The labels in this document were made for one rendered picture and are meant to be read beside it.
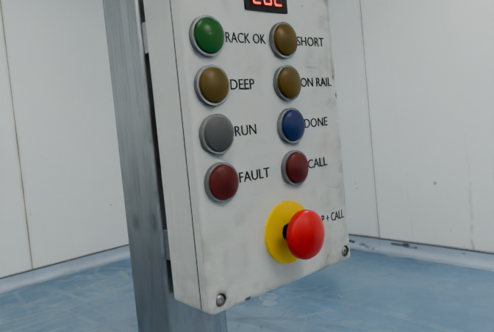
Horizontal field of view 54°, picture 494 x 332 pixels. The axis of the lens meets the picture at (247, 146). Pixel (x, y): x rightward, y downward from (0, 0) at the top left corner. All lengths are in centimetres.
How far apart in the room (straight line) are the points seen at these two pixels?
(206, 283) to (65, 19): 401
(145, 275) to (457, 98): 309
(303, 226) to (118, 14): 23
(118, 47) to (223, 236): 19
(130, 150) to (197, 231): 11
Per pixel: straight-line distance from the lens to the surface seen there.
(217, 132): 36
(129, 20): 42
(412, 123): 357
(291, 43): 42
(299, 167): 41
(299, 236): 39
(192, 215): 37
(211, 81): 36
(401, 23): 363
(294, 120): 41
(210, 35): 36
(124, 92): 43
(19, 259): 412
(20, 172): 405
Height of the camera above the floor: 107
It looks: 3 degrees down
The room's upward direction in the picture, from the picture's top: 5 degrees counter-clockwise
